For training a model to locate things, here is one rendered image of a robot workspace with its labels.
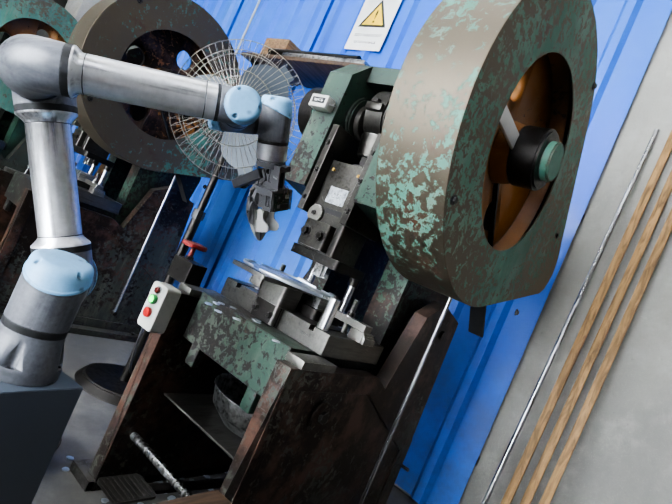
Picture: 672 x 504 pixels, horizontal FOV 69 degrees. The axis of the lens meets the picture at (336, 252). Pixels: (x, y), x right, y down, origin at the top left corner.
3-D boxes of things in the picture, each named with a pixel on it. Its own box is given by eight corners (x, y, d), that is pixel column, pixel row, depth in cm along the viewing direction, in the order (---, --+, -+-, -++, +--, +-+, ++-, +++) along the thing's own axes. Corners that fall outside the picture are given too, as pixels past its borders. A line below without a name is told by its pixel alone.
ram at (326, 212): (322, 254, 138) (364, 158, 139) (287, 238, 147) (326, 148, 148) (354, 268, 152) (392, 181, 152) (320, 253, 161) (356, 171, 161)
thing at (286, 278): (223, 252, 140) (224, 249, 140) (287, 274, 163) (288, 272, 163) (291, 288, 122) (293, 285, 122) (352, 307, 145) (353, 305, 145)
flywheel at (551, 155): (526, 324, 147) (443, 243, 90) (466, 299, 159) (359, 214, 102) (622, 115, 152) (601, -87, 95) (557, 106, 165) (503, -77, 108)
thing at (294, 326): (320, 356, 127) (330, 335, 127) (219, 293, 154) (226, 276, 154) (377, 365, 151) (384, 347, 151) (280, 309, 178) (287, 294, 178)
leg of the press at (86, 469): (84, 493, 139) (214, 202, 140) (68, 469, 146) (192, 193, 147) (288, 464, 212) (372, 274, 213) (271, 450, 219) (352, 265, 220)
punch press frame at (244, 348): (212, 535, 118) (434, 33, 121) (128, 439, 144) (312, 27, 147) (373, 492, 181) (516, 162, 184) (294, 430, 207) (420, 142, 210)
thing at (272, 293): (244, 322, 124) (266, 274, 124) (212, 302, 133) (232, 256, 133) (303, 334, 144) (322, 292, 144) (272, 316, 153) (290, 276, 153)
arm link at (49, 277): (-7, 318, 87) (24, 248, 87) (15, 301, 99) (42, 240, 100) (64, 340, 91) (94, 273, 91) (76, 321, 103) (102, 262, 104)
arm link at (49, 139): (27, 316, 99) (-7, 33, 91) (44, 300, 113) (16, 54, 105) (93, 310, 103) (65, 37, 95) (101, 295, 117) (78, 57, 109)
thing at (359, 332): (362, 344, 135) (377, 310, 135) (318, 320, 145) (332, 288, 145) (372, 347, 139) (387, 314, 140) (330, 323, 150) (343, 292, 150)
